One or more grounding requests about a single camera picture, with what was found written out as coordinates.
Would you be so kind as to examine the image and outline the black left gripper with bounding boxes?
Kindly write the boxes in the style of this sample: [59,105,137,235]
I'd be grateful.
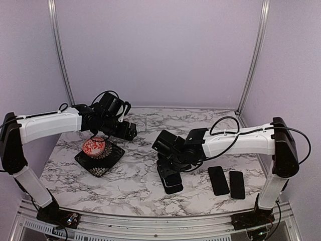
[99,115,137,141]

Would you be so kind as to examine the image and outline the black smartphone dark screen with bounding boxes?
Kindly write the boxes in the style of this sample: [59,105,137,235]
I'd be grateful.
[161,173,182,188]

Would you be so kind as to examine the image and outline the black phone case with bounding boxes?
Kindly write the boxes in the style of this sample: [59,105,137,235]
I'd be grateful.
[164,184,184,195]

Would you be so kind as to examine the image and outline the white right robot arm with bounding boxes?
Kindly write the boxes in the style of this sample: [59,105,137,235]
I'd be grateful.
[152,117,299,225]

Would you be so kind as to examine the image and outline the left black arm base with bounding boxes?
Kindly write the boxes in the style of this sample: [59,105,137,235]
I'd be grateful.
[36,200,80,229]

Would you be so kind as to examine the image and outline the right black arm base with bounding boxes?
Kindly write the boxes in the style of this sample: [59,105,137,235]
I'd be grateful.
[231,200,275,230]

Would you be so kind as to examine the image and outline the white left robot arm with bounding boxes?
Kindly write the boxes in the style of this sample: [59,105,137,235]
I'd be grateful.
[1,103,137,223]

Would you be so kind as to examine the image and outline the red white patterned bowl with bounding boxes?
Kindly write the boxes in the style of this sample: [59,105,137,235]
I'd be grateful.
[82,137,106,157]

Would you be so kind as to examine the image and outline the black square patterned plate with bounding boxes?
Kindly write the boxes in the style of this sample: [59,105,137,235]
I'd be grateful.
[74,141,125,177]

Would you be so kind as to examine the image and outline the middle black smartphone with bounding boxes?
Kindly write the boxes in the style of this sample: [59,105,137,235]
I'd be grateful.
[208,166,230,196]

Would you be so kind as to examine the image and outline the rightmost black smartphone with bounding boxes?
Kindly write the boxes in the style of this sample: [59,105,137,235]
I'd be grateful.
[229,171,246,200]

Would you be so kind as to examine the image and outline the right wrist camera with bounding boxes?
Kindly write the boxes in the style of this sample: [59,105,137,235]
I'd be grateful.
[152,130,185,158]

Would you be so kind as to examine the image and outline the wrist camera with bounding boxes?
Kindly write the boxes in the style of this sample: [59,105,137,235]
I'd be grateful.
[94,90,131,119]
[152,130,185,158]

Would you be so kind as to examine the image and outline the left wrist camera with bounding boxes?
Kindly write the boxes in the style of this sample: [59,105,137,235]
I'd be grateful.
[94,90,131,119]

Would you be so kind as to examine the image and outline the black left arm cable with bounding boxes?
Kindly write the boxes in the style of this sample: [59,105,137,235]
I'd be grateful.
[89,89,120,111]

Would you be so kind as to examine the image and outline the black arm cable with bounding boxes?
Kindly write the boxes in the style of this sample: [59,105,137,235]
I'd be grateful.
[89,89,120,111]
[200,116,311,164]

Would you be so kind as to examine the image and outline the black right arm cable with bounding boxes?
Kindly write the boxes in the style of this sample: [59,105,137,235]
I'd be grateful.
[200,116,311,164]

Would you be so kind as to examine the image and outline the front aluminium rail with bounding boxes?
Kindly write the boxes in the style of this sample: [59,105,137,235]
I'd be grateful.
[9,200,301,240]

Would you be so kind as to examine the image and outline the left aluminium frame post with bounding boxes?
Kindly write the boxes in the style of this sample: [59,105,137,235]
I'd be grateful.
[48,0,75,105]

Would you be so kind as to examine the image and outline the aluminium frame post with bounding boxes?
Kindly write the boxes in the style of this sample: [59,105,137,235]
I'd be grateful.
[48,0,75,105]
[236,0,271,115]

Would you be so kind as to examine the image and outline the right aluminium frame post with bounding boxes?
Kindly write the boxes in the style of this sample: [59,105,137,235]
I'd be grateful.
[236,0,271,115]

